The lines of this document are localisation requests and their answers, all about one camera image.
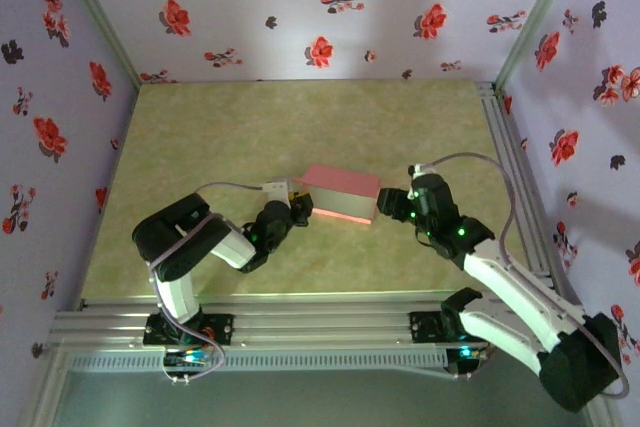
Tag grey right arm cable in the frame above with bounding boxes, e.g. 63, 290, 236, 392
412, 151, 630, 401

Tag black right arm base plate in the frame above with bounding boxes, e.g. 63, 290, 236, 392
408, 310, 501, 344

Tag long aluminium frame rails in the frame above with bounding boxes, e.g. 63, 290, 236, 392
47, 294, 596, 348

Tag aluminium corner post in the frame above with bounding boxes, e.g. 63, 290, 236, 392
52, 0, 144, 93
492, 0, 584, 93

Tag pink and white paper box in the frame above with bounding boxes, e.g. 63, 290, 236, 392
292, 162, 382, 224

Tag grey slotted cable duct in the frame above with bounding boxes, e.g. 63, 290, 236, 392
64, 349, 449, 373

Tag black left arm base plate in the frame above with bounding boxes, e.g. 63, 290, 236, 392
143, 313, 235, 347

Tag short aluminium side rails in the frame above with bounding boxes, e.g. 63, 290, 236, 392
474, 79, 586, 306

